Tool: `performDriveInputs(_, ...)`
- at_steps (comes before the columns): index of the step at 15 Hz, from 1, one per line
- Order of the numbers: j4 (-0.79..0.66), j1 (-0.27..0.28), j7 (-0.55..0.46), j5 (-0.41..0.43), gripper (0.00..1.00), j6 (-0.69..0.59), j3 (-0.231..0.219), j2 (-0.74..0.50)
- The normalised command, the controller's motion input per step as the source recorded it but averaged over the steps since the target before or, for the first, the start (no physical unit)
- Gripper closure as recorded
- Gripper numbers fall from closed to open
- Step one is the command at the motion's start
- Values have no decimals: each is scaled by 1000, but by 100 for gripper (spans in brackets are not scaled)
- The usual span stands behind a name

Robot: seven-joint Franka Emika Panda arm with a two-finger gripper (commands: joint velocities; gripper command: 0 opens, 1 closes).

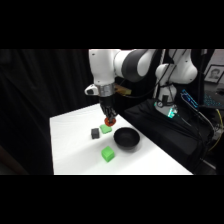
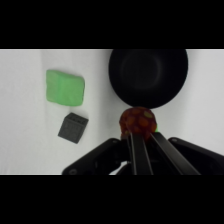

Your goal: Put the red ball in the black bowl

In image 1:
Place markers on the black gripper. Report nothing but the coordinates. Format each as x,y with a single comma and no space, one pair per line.
106,101

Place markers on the red orange textured ball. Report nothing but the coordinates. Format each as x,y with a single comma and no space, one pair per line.
109,121

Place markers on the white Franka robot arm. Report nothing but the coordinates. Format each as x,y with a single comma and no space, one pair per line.
103,66

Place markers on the black bowl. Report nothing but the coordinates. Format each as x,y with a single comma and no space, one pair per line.
126,138

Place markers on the large light green block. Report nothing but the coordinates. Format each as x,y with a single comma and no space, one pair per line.
105,129

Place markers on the dark grey cube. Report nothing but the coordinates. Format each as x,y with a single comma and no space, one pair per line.
95,133

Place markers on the small green cube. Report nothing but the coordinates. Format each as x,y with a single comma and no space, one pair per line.
107,154

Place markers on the black robot stand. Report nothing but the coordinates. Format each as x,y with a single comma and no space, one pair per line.
160,133

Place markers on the small green light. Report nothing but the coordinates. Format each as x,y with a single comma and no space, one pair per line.
172,113

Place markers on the black curtain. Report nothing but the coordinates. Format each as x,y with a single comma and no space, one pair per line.
36,100

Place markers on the blue glowing electronic device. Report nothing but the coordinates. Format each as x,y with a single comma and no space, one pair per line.
190,99

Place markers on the framed portrait picture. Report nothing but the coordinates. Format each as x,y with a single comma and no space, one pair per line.
215,74

